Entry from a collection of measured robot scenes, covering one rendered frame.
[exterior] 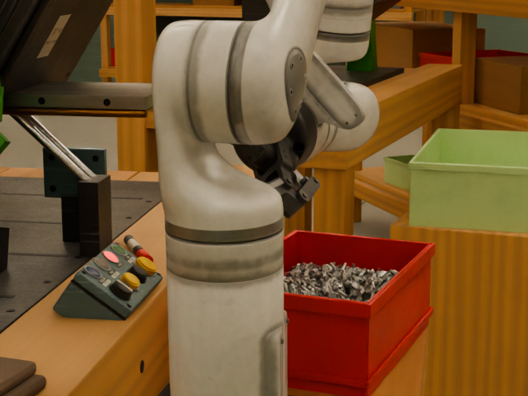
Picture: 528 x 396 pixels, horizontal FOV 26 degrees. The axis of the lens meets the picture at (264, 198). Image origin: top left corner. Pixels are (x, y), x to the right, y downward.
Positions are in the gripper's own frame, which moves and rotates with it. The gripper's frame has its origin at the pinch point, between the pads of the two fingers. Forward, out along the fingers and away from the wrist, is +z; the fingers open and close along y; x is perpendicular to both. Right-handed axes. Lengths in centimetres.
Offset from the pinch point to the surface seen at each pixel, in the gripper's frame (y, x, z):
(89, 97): 26, -30, -52
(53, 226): 20, -57, -67
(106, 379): -6.4, -34.6, -17.4
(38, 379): -2.8, -32.3, -4.9
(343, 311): -17.7, -16.7, -37.6
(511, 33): 43, -96, -935
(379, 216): -7, -147, -472
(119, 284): 1.8, -32.7, -29.2
